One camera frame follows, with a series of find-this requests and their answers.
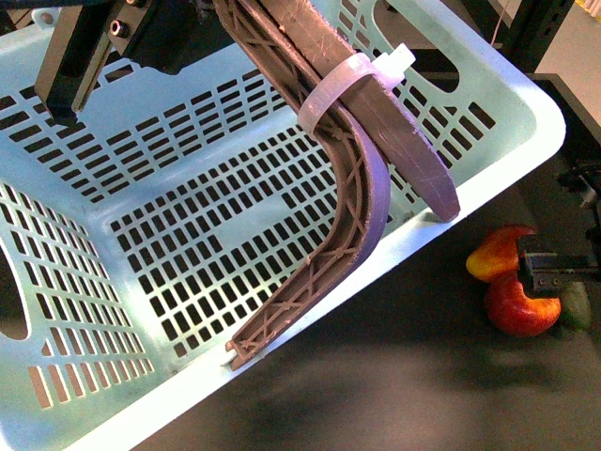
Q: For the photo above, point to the red apple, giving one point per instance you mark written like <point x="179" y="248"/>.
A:
<point x="511" y="311"/>

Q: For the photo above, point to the white zip tie right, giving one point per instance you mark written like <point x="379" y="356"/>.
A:
<point x="387" y="69"/>

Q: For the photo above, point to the red yellow mango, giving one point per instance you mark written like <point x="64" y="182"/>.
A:
<point x="497" y="254"/>

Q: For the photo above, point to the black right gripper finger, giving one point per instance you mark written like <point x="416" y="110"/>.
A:
<point x="544" y="274"/>

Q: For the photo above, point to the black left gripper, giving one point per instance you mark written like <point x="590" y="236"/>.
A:
<point x="166" y="36"/>

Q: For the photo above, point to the green mango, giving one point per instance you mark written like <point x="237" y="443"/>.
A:
<point x="576" y="312"/>

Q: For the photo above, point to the turquoise plastic basket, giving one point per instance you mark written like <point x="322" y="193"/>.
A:
<point x="141" y="240"/>

